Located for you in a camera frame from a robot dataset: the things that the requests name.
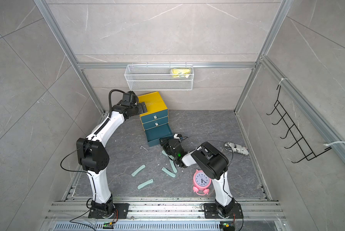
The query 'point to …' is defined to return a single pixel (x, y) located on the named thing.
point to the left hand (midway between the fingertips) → (141, 106)
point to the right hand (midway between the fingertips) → (160, 141)
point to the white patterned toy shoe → (236, 148)
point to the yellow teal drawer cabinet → (155, 121)
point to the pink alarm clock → (202, 183)
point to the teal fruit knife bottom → (143, 184)
